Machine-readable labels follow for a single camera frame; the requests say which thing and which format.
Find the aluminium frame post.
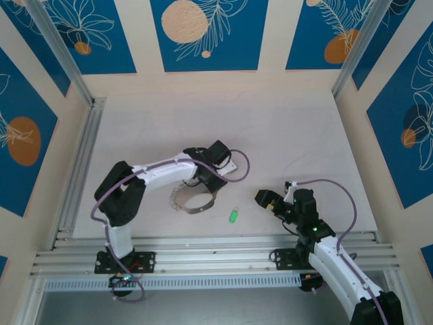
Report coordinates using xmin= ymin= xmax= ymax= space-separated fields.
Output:
xmin=25 ymin=0 xmax=95 ymax=106
xmin=331 ymin=0 xmax=388 ymax=99

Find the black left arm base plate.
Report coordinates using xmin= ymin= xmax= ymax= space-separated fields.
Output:
xmin=93 ymin=251 xmax=157 ymax=275

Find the long aluminium frame rail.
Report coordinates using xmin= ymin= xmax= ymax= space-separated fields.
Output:
xmin=29 ymin=233 xmax=397 ymax=282

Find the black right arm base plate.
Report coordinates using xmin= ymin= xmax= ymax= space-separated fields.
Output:
xmin=272 ymin=248 xmax=317 ymax=272

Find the blue floral wall panel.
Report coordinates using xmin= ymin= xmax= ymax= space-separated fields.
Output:
xmin=33 ymin=0 xmax=137 ymax=75
xmin=150 ymin=0 xmax=269 ymax=72
xmin=0 ymin=47 xmax=59 ymax=217
xmin=351 ymin=0 xmax=433 ymax=91
xmin=367 ymin=32 xmax=433 ymax=210
xmin=0 ymin=0 xmax=71 ymax=98
xmin=286 ymin=0 xmax=376 ymax=71

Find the black controller board with LEDs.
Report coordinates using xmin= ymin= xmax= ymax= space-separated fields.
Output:
xmin=108 ymin=273 xmax=135 ymax=289
xmin=299 ymin=272 xmax=327 ymax=294

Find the grey slotted cable duct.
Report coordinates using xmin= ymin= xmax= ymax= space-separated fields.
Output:
xmin=43 ymin=274 xmax=302 ymax=293

